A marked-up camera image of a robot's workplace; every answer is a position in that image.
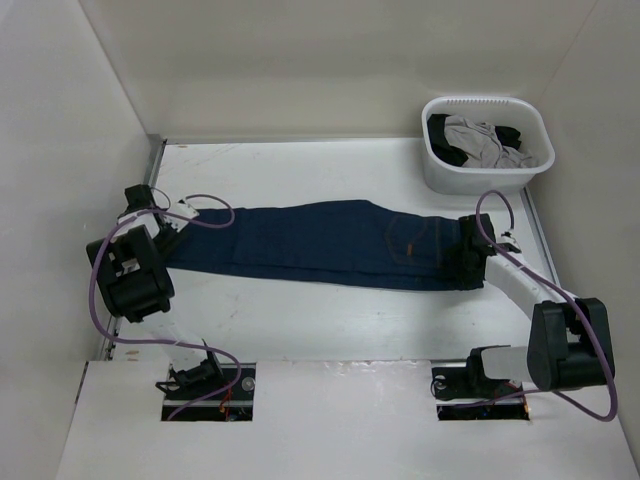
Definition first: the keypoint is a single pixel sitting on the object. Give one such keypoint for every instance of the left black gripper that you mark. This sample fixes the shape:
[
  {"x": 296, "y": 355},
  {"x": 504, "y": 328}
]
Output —
[{"x": 172, "y": 233}]

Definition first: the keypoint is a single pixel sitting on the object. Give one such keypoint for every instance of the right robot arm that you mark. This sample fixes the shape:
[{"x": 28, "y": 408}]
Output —
[{"x": 569, "y": 345}]

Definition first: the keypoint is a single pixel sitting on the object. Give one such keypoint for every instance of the dark blue denim trousers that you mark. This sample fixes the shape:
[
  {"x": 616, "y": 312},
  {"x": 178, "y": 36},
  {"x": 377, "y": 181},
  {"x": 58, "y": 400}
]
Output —
[{"x": 352, "y": 243}]

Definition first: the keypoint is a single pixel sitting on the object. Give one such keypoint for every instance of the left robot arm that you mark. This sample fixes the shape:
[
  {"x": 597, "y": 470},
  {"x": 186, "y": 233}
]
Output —
[{"x": 134, "y": 282}]

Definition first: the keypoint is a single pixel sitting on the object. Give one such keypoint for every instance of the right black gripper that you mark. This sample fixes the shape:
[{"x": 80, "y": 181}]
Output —
[{"x": 465, "y": 278}]

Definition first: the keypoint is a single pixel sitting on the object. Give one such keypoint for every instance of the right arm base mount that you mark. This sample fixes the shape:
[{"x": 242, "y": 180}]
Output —
[{"x": 450, "y": 395}]

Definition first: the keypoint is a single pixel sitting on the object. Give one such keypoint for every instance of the white plastic laundry basket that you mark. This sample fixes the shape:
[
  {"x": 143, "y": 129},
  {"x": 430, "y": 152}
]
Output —
[{"x": 497, "y": 110}]

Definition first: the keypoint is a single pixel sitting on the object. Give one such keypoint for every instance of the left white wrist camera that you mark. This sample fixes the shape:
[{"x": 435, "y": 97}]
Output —
[{"x": 184, "y": 212}]

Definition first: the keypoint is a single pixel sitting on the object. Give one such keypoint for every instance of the black garment in basket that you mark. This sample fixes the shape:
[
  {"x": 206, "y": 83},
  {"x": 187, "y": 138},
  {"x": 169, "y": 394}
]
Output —
[{"x": 440, "y": 140}]

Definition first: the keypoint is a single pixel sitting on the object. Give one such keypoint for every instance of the grey garment in basket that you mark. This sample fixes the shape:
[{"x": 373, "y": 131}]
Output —
[{"x": 480, "y": 145}]

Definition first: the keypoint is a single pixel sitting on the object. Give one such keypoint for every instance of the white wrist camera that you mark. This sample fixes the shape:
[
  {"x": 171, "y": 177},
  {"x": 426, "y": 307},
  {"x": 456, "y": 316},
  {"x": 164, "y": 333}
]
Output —
[
  {"x": 509, "y": 243},
  {"x": 184, "y": 212}
]

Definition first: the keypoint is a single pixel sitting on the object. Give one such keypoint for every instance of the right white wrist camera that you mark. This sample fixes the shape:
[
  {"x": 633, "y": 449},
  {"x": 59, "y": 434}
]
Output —
[{"x": 509, "y": 243}]

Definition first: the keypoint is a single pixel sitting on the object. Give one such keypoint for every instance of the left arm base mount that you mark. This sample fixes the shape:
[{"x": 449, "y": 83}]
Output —
[{"x": 195, "y": 403}]

